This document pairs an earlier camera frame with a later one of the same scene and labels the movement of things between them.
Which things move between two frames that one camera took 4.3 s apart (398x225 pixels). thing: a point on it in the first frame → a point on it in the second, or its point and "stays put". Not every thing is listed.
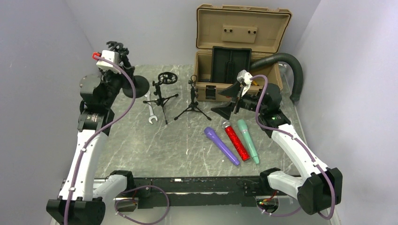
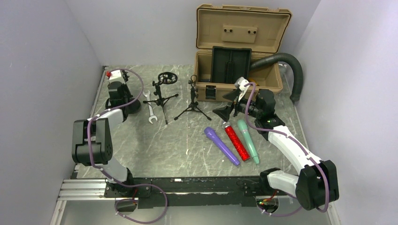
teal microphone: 243,126 stays put
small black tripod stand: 194,96 stays put
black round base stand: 141,86 → 133,107
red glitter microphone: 244,156 stays put
